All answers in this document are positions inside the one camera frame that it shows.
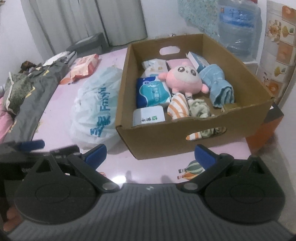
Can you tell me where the green white cloth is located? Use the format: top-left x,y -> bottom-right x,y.
186,99 -> 226,141

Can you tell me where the orange white striped cloth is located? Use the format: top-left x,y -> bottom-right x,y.
166,92 -> 202,142

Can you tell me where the light blue towel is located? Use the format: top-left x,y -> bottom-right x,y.
199,64 -> 235,108

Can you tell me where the white green tissue box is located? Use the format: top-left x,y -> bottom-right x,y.
132,105 -> 165,126

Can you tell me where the pink plush doll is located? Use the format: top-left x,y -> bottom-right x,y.
158,63 -> 209,104

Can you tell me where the blue tissue pack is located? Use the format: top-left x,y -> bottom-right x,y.
136,76 -> 171,108

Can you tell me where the white blue paper box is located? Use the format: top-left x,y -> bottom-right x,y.
186,52 -> 210,73

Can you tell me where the pink sponge pad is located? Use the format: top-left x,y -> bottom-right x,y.
166,58 -> 195,69

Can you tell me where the white blue cotton swab bag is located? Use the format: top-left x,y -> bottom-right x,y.
141,59 -> 168,78

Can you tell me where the pink patterned table mat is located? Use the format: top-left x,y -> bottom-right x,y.
32,45 -> 253,186

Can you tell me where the pink patterned quilt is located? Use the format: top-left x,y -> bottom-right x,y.
0,97 -> 16,144

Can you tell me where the white blue plastic bag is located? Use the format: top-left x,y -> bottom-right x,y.
69,66 -> 122,151

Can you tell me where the orange black box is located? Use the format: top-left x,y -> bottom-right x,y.
246,103 -> 284,154

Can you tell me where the green floral lace pillow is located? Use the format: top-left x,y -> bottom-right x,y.
3,72 -> 34,115

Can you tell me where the brown cardboard box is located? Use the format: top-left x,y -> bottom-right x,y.
115,33 -> 276,161

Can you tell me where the grey blanket with yellow dogs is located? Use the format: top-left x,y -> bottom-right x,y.
4,59 -> 69,142

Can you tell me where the red white wet wipes pack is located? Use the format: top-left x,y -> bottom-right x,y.
59,54 -> 100,85

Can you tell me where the dark grey flat box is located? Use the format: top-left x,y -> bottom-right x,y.
66,33 -> 109,58

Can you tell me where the grey curtain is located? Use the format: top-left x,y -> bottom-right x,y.
21,0 -> 147,59

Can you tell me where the large blue water jug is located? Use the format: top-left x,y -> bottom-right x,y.
217,1 -> 261,62

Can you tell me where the teal floral cushion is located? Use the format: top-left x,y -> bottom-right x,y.
178,0 -> 219,40

